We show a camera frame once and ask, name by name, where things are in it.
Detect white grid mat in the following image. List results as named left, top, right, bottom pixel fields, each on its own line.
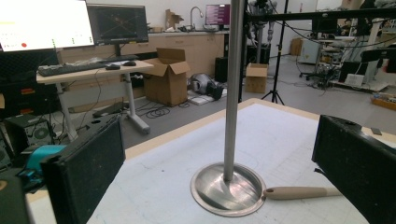
left=87, top=103, right=396, bottom=224

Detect white flat box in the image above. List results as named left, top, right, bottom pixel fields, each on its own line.
left=187, top=89, right=228, bottom=106

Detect coiled black cable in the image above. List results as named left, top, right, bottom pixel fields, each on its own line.
left=145, top=106, right=171, bottom=119

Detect orange crate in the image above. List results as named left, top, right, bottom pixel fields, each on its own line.
left=370, top=92, right=396, bottom=112

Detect dark screen monitor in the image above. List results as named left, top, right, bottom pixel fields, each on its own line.
left=86, top=3, right=149, bottom=57

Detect black tripod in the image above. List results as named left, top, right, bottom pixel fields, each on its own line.
left=261, top=0, right=290, bottom=105

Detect small cardboard box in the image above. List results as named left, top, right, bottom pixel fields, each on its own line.
left=245, top=63, right=269, bottom=94

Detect grey helmet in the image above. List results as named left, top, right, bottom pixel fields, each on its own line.
left=190, top=73, right=225, bottom=101

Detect beige slotted spatula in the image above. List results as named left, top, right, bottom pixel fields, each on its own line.
left=263, top=186, right=342, bottom=201

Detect large open cardboard box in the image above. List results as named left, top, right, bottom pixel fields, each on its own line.
left=142, top=47, right=191, bottom=107

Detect steel utensil stand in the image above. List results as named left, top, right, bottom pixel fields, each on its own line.
left=190, top=0, right=267, bottom=217

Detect steel faucet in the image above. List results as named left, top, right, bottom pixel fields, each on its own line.
left=189, top=6, right=205, bottom=32

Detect black storage cases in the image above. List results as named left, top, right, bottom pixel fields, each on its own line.
left=0, top=49, right=61, bottom=119

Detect white-legged wooden desk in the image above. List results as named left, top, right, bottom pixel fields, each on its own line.
left=35, top=60, right=155, bottom=143

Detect small black computer tower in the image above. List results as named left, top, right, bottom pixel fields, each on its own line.
left=3, top=114, right=58, bottom=157

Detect bright white monitor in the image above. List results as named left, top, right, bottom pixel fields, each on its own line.
left=0, top=0, right=95, bottom=53

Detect wooden counter cabinet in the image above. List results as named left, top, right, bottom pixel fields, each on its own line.
left=58, top=30, right=231, bottom=94

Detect black keyboard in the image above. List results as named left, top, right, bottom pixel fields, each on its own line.
left=37, top=61, right=108, bottom=77

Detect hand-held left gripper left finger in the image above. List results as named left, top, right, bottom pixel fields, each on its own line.
left=18, top=115, right=126, bottom=224

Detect black metal frame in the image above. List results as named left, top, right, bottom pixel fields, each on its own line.
left=237, top=0, right=396, bottom=104

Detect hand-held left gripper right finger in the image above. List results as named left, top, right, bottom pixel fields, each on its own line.
left=312, top=114, right=396, bottom=224

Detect purple screen monitor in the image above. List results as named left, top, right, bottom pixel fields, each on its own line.
left=205, top=4, right=232, bottom=27

